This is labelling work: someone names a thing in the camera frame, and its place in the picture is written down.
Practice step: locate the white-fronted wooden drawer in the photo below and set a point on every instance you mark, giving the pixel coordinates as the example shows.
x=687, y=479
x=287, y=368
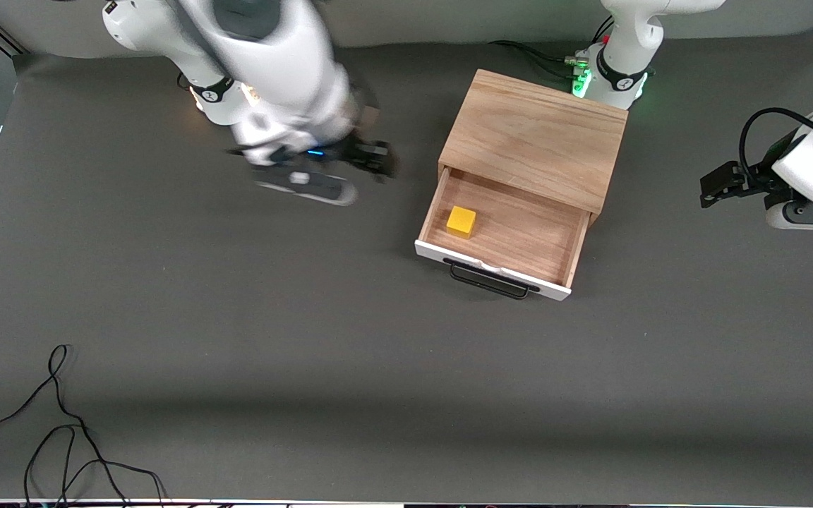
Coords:
x=519, y=233

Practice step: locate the yellow cube block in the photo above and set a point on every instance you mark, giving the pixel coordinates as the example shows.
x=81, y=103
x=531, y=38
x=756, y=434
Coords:
x=461, y=222

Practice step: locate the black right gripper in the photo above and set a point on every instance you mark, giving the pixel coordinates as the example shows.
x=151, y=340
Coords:
x=362, y=151

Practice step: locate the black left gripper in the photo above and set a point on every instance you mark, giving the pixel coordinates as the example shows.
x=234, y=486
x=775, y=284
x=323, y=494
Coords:
x=759, y=176

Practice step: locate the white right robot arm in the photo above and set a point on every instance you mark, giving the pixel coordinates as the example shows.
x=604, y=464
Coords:
x=286, y=63

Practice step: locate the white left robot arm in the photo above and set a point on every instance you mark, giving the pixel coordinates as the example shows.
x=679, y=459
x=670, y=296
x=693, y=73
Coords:
x=625, y=42

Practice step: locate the wooden drawer cabinet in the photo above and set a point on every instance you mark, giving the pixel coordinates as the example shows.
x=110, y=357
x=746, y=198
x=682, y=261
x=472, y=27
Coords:
x=533, y=134

